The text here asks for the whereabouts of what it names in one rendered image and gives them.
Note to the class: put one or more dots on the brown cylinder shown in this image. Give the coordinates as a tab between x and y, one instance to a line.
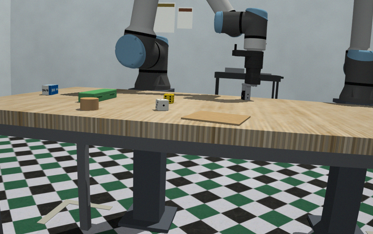
89	104

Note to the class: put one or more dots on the blue and white box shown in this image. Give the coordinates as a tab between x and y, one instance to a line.
50	89

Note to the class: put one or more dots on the white poster yellow stripe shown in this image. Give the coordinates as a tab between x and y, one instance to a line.
167	19

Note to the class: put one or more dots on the yellow die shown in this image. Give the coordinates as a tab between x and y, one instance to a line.
169	98

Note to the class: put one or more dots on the tan mat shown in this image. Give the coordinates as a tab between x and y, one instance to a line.
215	117

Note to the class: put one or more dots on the white die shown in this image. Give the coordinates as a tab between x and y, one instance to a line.
162	105

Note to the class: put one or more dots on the black side table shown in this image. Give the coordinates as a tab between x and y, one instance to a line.
230	77

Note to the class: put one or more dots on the grey box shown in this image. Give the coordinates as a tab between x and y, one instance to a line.
235	70

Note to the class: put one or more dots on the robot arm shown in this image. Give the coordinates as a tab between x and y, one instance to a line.
147	52
360	71

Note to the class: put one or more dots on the wooden table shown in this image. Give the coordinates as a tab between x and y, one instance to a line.
270	130

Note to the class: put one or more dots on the black die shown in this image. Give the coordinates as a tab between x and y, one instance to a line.
245	96

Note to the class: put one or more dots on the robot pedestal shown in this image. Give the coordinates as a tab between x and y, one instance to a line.
149	182
345	195

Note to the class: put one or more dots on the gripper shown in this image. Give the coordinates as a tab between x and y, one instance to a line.
254	66

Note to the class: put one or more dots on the white poster red stripe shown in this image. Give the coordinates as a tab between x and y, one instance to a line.
185	19

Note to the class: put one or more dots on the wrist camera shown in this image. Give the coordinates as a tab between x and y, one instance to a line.
239	52

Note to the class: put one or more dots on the green box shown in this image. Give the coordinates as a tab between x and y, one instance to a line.
97	95

